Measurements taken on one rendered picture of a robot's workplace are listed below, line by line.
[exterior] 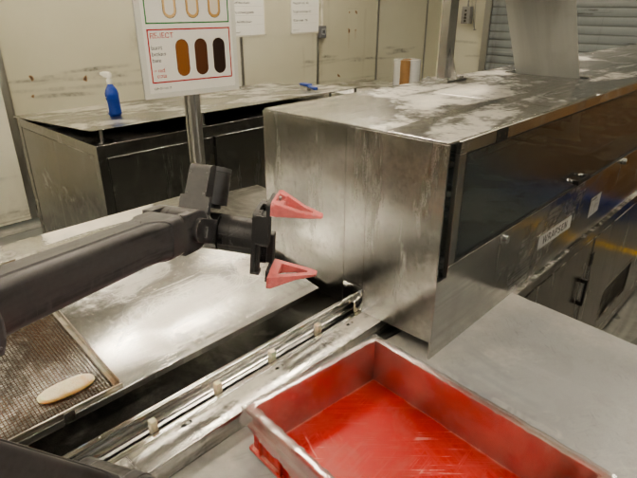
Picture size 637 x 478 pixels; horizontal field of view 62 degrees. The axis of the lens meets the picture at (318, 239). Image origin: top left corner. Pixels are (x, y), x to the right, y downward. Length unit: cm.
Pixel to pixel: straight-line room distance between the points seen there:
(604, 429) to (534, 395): 13
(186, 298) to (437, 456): 65
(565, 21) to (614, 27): 541
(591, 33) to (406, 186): 650
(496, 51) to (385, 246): 688
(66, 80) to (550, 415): 428
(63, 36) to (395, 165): 392
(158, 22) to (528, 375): 135
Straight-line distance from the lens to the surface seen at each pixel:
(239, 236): 80
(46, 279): 57
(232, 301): 126
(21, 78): 466
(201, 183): 80
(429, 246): 109
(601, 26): 747
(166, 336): 117
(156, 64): 171
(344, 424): 104
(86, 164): 279
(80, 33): 481
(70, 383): 109
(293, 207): 81
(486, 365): 123
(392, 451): 100
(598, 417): 118
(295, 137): 127
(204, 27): 178
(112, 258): 63
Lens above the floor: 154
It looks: 24 degrees down
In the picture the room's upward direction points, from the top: straight up
